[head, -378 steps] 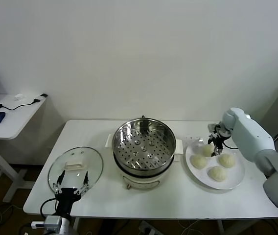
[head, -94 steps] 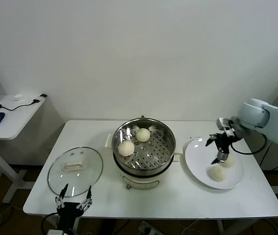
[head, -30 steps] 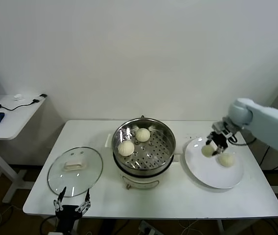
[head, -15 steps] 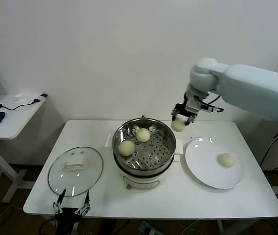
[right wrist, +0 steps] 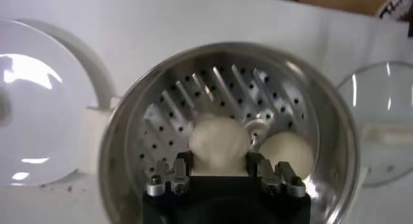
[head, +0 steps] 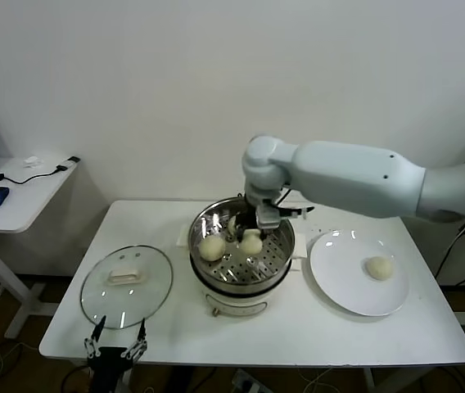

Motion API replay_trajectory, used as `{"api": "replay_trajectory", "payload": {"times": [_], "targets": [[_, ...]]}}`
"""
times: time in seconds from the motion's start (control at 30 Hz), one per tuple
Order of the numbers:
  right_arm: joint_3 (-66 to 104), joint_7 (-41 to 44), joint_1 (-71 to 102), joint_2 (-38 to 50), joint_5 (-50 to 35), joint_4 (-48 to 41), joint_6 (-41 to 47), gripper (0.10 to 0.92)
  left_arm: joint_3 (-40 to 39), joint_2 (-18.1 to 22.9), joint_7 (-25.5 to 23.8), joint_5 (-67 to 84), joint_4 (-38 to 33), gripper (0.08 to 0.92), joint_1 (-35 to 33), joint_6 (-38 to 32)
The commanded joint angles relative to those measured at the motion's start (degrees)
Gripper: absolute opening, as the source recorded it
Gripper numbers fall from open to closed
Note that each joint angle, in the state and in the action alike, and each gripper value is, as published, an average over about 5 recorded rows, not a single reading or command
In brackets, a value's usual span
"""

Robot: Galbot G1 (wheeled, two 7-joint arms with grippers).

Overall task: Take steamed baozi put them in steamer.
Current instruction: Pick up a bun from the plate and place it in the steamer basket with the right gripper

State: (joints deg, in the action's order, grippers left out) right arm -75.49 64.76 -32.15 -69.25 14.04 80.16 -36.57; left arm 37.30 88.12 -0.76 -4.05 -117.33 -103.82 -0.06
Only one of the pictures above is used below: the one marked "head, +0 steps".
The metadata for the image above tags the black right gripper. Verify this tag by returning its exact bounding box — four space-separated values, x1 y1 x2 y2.
235 195 271 244

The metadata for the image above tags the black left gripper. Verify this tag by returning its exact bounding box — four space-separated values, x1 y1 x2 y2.
83 315 149 393

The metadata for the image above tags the glass lid with cream handle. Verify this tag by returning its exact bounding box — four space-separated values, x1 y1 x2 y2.
79 244 175 331

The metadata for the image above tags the steel perforated steamer basket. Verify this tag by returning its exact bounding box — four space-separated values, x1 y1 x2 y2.
187 196 296 294

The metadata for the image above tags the white round plate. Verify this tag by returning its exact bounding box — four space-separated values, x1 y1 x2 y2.
309 228 410 318

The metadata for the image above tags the white power strip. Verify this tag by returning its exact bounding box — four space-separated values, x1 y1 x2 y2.
232 368 269 393

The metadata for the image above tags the white side table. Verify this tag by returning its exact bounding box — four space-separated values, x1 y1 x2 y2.
0 156 81 341

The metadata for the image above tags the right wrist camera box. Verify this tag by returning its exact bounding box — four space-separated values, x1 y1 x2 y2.
255 204 315 230

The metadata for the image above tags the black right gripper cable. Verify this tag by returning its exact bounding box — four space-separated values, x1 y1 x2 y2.
275 187 295 206

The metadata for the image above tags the black adapter cable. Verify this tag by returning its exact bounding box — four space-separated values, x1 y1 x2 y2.
0 156 80 186

